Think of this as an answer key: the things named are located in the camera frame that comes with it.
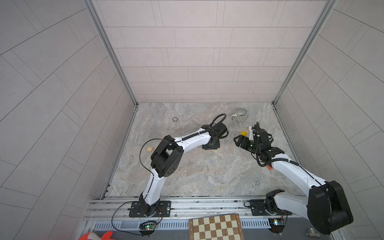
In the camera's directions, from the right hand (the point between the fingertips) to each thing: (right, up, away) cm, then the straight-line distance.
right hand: (237, 140), depth 86 cm
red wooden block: (+6, -6, -27) cm, 28 cm away
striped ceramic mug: (+8, +14, +21) cm, 27 cm away
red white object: (-65, -34, -26) cm, 78 cm away
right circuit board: (+14, -36, -18) cm, 42 cm away
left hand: (-11, -4, +5) cm, 13 cm away
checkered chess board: (-10, -34, -21) cm, 42 cm away
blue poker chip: (-40, +12, +22) cm, 47 cm away
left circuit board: (-45, -34, -21) cm, 60 cm away
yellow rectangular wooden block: (+8, +3, +13) cm, 15 cm away
